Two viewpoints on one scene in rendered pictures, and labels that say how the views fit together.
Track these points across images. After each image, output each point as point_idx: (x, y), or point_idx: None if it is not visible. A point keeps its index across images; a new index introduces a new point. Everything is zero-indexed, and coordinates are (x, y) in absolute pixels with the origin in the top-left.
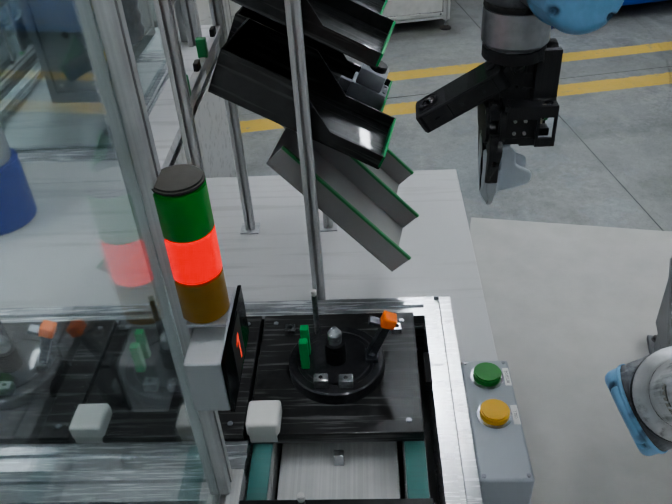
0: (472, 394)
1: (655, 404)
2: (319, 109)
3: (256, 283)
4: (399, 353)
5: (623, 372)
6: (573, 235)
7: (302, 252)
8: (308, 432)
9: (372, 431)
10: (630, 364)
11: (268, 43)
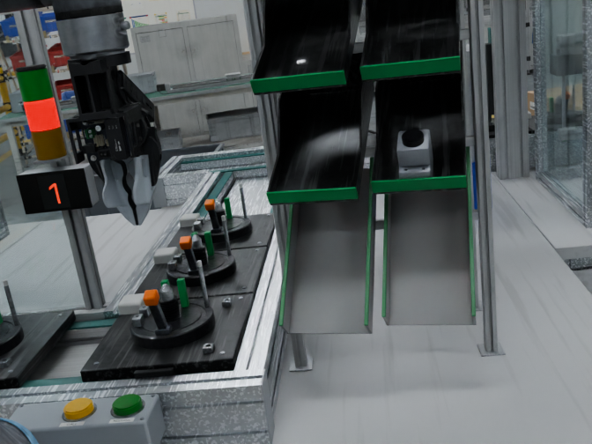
0: (111, 400)
1: None
2: (337, 148)
3: (376, 323)
4: (176, 354)
5: (5, 423)
6: None
7: (432, 340)
8: (113, 324)
9: (96, 349)
10: (12, 430)
11: None
